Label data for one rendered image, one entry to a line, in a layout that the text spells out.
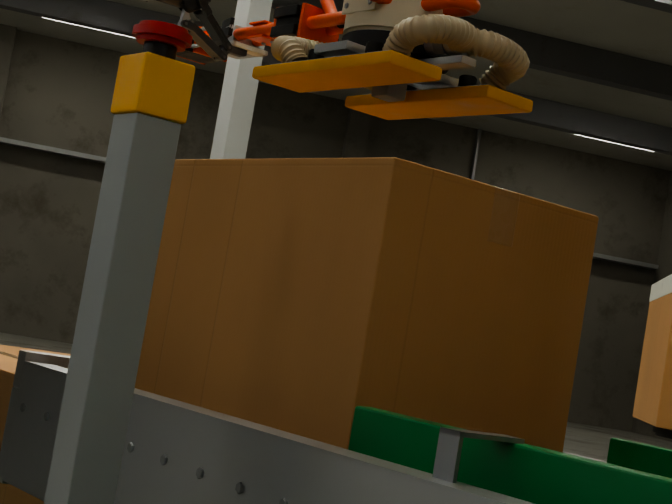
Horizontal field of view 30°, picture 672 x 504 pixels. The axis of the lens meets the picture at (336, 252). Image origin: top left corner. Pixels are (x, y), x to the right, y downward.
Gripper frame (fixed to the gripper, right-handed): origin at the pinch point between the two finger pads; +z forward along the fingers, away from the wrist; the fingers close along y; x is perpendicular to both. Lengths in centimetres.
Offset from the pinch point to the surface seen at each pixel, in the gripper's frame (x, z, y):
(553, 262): 55, 19, 36
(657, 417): -23, 150, 58
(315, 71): 25.2, -5.6, 13.2
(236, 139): -314, 197, -31
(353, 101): 11.1, 13.0, 12.4
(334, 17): 12.3, 5.5, 0.5
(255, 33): -10.7, 5.7, 0.9
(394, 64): 42.3, -4.8, 13.2
